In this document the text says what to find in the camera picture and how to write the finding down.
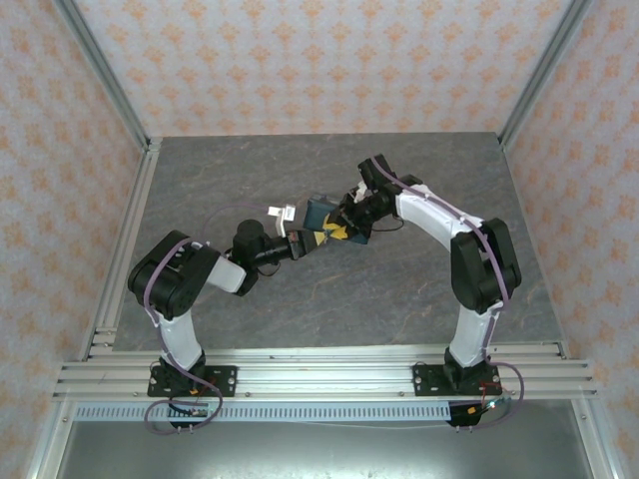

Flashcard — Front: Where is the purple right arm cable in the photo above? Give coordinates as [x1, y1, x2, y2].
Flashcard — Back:
[371, 158, 525, 433]

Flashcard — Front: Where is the aluminium frame post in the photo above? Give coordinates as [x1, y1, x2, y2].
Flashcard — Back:
[52, 0, 151, 151]
[496, 0, 590, 149]

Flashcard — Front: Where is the starry night tin box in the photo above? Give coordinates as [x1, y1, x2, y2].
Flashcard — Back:
[302, 194, 371, 246]

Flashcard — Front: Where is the grey metal lower shelf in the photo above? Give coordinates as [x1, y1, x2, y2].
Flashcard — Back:
[54, 418, 600, 479]

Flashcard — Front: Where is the wide aluminium base rail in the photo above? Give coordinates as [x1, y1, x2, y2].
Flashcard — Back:
[52, 361, 598, 400]

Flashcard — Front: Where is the white slotted cable duct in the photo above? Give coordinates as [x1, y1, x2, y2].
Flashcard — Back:
[74, 402, 453, 423]

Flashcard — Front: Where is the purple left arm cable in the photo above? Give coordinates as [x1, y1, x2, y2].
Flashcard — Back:
[142, 202, 275, 436]

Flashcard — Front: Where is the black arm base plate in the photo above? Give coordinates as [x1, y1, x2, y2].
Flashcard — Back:
[412, 362, 500, 398]
[147, 365, 239, 398]

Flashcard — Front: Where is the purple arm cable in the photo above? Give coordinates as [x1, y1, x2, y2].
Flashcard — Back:
[142, 202, 275, 436]
[371, 158, 525, 433]

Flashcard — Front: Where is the narrow aluminium table rail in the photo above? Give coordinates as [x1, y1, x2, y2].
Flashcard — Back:
[79, 341, 570, 363]

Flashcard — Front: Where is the aluminium frame leg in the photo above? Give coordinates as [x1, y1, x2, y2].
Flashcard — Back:
[573, 398, 619, 479]
[27, 398, 76, 479]

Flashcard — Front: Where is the aluminium side rail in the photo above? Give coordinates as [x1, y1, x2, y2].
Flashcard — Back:
[79, 139, 164, 360]

